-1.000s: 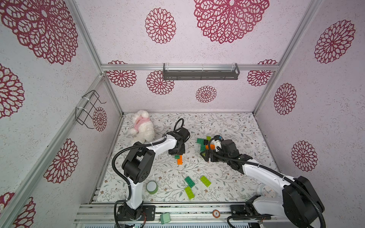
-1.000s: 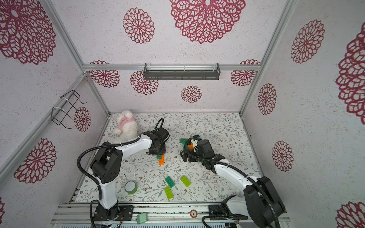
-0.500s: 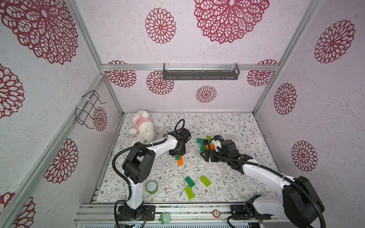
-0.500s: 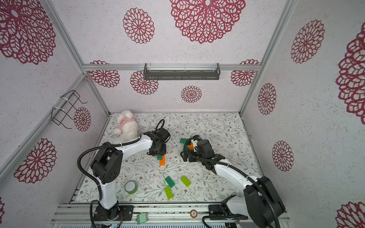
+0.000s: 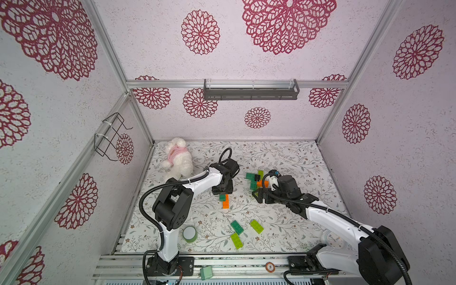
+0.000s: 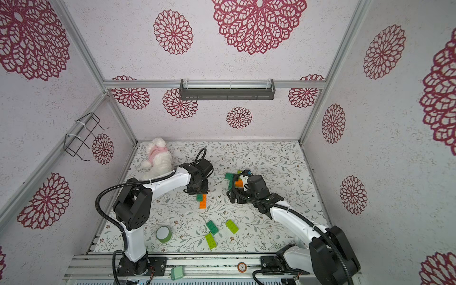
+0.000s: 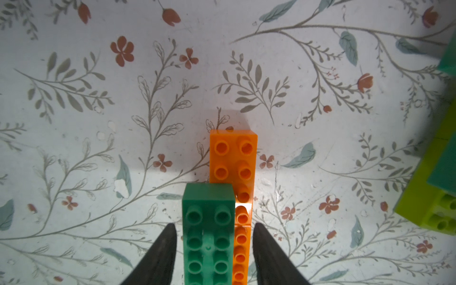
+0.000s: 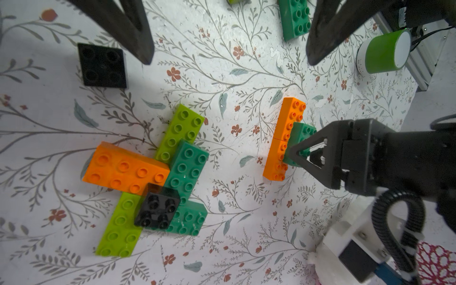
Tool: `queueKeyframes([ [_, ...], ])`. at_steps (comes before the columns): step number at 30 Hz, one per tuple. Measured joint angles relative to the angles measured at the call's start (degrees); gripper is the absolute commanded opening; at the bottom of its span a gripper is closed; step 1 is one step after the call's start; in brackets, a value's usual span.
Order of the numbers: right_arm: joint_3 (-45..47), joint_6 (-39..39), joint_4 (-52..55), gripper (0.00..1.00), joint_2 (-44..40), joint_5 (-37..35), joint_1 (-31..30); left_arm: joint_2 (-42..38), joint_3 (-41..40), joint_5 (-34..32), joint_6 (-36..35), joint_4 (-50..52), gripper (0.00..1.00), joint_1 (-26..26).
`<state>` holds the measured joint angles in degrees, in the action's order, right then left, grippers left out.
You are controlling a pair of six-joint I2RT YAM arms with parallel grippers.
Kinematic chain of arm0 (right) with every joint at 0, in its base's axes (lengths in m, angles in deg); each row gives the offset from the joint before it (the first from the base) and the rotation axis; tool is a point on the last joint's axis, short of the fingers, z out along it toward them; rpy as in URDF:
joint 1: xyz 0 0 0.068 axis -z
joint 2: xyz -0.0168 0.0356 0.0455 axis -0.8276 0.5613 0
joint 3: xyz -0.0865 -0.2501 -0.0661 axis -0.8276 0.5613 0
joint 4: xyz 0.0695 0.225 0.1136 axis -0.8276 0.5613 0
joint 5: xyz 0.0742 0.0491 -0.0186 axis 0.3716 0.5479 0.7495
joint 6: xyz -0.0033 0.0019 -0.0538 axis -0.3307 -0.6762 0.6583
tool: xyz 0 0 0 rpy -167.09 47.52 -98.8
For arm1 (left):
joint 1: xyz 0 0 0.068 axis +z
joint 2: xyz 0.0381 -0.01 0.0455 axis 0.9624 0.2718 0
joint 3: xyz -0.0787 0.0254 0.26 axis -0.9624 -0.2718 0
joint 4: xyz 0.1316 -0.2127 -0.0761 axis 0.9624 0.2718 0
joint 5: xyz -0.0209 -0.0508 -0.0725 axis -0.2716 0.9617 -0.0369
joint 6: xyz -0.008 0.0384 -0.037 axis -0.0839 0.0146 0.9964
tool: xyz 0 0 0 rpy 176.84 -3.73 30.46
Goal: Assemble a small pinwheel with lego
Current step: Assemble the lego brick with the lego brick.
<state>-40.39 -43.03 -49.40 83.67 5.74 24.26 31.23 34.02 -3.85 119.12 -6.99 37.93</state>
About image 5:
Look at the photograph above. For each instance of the white plush bunny pink shirt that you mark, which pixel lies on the white plush bunny pink shirt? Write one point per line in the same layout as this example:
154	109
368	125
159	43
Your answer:
178	161

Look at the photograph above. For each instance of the black wire basket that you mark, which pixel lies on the black wire basket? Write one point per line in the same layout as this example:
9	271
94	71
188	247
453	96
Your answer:
105	140

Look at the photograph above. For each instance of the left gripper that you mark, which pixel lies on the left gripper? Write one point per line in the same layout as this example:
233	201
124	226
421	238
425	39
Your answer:
229	190

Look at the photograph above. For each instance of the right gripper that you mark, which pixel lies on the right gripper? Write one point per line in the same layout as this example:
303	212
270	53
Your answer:
267	195

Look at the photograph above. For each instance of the dark green lego brick top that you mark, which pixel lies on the dark green lego brick top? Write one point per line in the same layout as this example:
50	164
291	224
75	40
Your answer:
253	185

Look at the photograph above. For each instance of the white round clock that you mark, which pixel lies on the white round clock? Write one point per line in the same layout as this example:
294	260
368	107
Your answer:
332	240

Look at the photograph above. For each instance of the lime lego brick bottom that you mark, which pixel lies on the lime lego brick bottom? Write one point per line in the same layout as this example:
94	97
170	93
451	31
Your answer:
236	241

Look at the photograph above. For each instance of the round orange sticker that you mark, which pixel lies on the round orange sticker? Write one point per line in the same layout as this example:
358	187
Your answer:
270	267

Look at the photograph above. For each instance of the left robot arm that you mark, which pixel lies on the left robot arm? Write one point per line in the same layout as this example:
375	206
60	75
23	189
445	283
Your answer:
167	207

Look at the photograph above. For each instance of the green tape roll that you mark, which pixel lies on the green tape roll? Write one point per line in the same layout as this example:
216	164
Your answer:
190	234

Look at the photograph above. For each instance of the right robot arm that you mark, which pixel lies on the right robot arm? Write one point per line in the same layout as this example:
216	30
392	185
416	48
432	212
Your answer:
378	258

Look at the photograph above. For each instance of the green connector block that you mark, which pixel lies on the green connector block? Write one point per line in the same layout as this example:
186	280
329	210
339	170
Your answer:
206	273

